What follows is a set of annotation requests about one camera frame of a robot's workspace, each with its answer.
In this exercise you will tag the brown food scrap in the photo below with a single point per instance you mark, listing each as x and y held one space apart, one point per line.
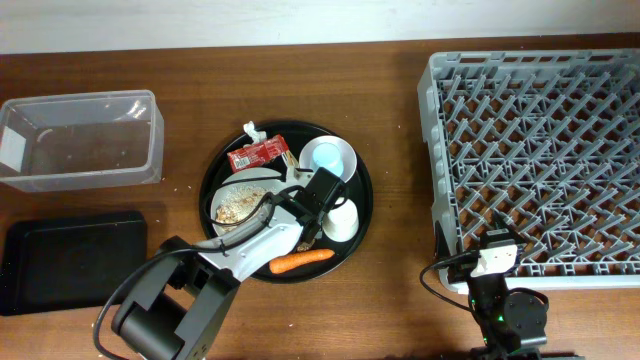
304 246

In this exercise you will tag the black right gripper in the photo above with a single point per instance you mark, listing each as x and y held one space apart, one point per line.
460 270

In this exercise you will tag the rice leftovers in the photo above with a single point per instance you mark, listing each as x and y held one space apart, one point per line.
238 203

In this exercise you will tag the wooden chopstick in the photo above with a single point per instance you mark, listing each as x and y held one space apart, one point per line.
288 176

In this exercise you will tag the clear plastic bin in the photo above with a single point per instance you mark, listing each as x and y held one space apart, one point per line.
81 141

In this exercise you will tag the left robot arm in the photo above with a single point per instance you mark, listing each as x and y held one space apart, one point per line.
175 303

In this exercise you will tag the white plastic fork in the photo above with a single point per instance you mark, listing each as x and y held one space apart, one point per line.
290 161

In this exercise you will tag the red snack wrapper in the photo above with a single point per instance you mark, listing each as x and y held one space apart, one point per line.
258 154

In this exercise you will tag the black rectangular tray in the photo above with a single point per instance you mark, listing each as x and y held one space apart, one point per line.
67 263

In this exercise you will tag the light blue cup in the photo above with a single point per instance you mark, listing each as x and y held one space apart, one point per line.
327 156

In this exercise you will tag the white cup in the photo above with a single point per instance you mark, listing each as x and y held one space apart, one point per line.
341 224

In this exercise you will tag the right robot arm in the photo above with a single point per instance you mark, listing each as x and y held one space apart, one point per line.
512 320

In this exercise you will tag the grey dishwasher rack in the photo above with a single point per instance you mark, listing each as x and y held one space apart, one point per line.
548 139

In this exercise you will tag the orange carrot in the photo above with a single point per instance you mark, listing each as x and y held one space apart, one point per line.
289 262

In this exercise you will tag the white bowl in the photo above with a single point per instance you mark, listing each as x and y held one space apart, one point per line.
349 157

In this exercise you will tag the white tissue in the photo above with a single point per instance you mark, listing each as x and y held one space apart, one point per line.
255 135

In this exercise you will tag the pale grey plate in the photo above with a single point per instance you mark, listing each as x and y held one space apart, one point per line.
271 180

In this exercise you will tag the round black tray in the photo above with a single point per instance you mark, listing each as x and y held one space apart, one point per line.
360 190

